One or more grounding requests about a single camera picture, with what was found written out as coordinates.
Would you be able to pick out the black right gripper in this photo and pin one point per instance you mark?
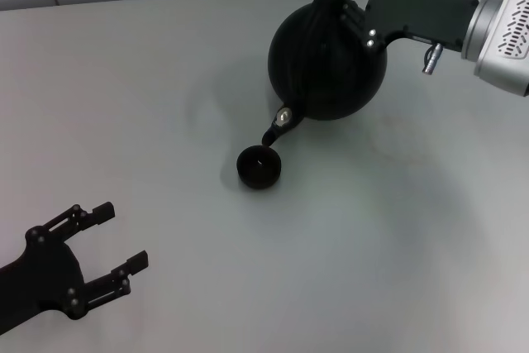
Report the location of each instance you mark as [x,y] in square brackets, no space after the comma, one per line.
[413,10]

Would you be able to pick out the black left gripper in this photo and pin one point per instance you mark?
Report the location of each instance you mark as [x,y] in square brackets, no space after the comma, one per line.
[41,278]

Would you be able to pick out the black round teapot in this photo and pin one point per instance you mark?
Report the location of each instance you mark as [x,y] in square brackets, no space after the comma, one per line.
[326,76]

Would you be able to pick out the small black teacup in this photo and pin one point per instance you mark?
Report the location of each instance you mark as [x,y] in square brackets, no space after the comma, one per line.
[259,167]

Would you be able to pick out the silver right arm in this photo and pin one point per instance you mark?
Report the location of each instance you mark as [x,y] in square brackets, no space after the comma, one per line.
[504,30]

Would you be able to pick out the silver right wrist connector plug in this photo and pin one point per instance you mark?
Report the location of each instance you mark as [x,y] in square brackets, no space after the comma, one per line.
[430,61]

